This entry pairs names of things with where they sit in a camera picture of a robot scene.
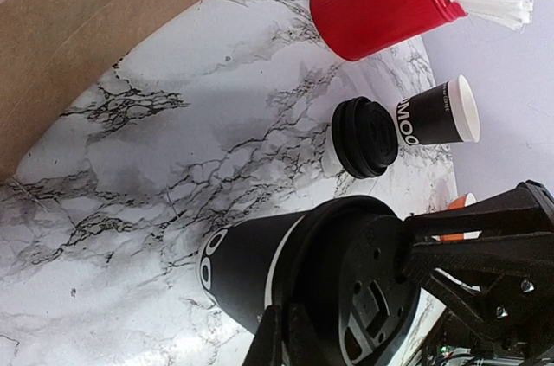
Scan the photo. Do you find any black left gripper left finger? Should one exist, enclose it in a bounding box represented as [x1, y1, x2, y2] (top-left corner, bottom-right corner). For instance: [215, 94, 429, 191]
[242, 303, 329, 366]

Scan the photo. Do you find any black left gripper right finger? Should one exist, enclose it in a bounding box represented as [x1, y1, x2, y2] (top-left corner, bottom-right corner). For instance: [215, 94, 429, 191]
[400, 181, 553, 365]

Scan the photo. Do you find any black paper coffee cup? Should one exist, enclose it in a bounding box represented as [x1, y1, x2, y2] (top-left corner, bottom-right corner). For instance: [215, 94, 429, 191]
[196, 212, 305, 334]

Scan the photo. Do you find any black plastic cup lid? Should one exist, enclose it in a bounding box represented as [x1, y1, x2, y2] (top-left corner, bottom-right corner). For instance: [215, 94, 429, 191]
[273, 196, 420, 365]

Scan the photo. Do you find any orange white bowl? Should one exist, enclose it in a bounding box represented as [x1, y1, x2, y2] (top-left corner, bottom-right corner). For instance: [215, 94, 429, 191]
[436, 191, 482, 242]

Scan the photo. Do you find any black stacked paper cup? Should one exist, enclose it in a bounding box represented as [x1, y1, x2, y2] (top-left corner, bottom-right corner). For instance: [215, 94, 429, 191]
[393, 75, 481, 146]

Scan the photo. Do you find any black plastic cup lids stack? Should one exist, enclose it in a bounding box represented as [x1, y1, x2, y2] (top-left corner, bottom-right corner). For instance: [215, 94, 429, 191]
[331, 96, 398, 179]

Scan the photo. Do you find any red cylindrical canister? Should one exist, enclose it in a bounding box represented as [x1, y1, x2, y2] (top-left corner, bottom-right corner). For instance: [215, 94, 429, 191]
[309, 0, 467, 61]

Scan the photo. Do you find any brown paper bag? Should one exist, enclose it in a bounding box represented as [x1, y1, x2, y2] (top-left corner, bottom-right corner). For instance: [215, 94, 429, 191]
[1, 0, 199, 178]

